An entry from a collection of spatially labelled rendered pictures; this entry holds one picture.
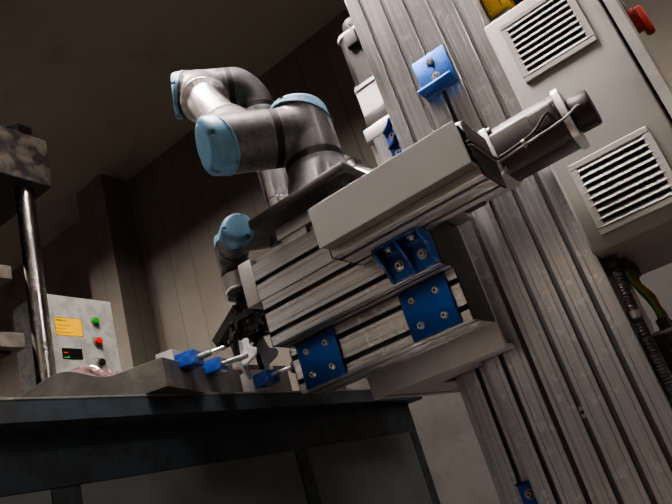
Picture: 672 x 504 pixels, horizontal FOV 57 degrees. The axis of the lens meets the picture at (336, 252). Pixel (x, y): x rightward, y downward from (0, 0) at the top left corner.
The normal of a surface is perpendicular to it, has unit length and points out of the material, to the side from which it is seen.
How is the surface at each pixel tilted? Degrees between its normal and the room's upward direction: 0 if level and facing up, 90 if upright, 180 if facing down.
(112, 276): 90
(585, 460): 90
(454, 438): 90
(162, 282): 90
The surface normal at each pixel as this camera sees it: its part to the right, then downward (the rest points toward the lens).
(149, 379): -0.26, -0.29
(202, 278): -0.57, -0.14
